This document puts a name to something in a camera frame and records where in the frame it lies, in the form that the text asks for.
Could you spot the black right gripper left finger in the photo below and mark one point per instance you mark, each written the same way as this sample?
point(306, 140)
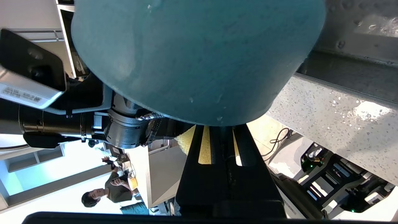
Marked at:
point(202, 189)

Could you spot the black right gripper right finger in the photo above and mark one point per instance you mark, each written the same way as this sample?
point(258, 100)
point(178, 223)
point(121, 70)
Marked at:
point(252, 189)

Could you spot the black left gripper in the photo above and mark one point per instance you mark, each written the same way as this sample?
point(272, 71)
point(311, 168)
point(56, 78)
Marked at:
point(127, 127)

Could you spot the yellow sponge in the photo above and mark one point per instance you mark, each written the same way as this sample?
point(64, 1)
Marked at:
point(205, 149)

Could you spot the teal bowl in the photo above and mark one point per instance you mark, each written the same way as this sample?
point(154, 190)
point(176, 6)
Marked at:
point(199, 56)

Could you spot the white and black robot base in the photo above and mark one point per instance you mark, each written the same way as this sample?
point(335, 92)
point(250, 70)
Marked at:
point(335, 183)

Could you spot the white table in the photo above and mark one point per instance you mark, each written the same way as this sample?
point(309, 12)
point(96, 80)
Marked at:
point(161, 174)

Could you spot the seated person in dark shirt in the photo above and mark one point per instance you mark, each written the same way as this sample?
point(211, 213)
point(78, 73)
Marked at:
point(118, 191)

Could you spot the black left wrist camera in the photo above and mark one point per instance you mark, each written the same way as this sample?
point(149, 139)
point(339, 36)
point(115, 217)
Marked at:
point(28, 71)

